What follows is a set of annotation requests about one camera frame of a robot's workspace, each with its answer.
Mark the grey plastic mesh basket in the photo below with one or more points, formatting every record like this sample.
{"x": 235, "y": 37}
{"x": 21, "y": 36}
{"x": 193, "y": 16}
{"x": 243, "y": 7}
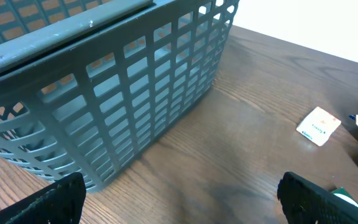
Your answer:
{"x": 87, "y": 86}

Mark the green small box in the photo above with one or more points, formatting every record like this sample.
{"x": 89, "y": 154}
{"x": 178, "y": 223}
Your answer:
{"x": 344, "y": 194}

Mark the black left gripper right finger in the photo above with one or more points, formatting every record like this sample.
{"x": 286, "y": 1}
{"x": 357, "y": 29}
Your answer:
{"x": 305, "y": 202}

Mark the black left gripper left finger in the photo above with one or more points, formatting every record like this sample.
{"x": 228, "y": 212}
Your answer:
{"x": 60, "y": 202}

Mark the orange small box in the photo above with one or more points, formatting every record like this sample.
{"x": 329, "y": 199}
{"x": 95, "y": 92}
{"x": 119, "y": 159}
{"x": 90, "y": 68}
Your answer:
{"x": 318, "y": 126}

